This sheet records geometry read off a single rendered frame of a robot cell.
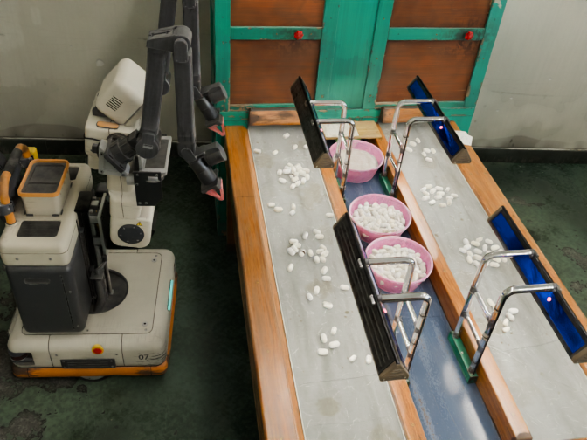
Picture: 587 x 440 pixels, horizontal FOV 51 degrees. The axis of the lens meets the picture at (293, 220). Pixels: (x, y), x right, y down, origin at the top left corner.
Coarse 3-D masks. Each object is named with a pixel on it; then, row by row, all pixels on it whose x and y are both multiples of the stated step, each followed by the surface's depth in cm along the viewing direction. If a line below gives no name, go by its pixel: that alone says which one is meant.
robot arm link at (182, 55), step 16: (176, 48) 180; (176, 64) 186; (176, 80) 190; (192, 80) 192; (176, 96) 194; (192, 96) 195; (176, 112) 198; (192, 112) 198; (192, 128) 202; (192, 144) 204
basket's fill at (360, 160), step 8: (344, 152) 302; (352, 152) 302; (360, 152) 301; (352, 160) 296; (360, 160) 296; (368, 160) 296; (376, 160) 298; (352, 168) 290; (360, 168) 290; (368, 168) 291
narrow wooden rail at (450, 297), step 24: (384, 144) 303; (408, 192) 274; (432, 240) 250; (456, 288) 230; (456, 312) 221; (480, 336) 213; (480, 360) 205; (480, 384) 204; (504, 384) 198; (504, 408) 191; (504, 432) 190; (528, 432) 185
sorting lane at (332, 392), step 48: (288, 144) 301; (288, 192) 272; (288, 240) 247; (288, 288) 227; (336, 288) 229; (288, 336) 210; (336, 336) 211; (336, 384) 196; (384, 384) 198; (336, 432) 183; (384, 432) 184
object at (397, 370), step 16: (336, 224) 206; (352, 224) 200; (336, 240) 203; (352, 240) 195; (352, 256) 192; (352, 272) 188; (368, 272) 183; (352, 288) 186; (368, 288) 179; (368, 304) 177; (368, 320) 174; (384, 320) 169; (368, 336) 171; (384, 336) 166; (384, 352) 164; (400, 352) 168; (384, 368) 161; (400, 368) 160
